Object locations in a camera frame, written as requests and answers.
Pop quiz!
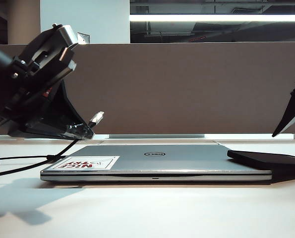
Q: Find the long white ceiling light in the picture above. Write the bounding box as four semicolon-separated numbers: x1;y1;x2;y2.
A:
129;14;295;22

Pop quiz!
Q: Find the black smartphone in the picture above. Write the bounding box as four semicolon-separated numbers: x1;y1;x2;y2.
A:
227;149;295;172

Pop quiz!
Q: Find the white sticker red print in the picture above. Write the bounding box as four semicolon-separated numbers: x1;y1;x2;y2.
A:
47;155;120;171

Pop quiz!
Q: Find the beige round column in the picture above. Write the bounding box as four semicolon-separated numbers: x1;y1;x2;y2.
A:
7;0;41;45

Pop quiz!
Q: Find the silver Dell laptop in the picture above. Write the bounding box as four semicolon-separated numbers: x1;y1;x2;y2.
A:
40;145;273;182

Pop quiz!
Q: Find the silver metal wall plate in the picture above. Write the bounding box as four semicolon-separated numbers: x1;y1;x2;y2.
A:
77;32;91;45

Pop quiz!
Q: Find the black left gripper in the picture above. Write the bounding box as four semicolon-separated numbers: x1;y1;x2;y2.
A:
0;24;95;139

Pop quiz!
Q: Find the black charging cable silver plug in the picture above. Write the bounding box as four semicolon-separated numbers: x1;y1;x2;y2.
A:
0;111;105;179

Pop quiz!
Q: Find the brown desk divider panel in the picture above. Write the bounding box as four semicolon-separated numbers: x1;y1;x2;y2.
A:
0;42;295;136

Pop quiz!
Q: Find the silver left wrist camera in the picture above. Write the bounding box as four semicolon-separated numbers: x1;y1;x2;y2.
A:
57;24;79;48

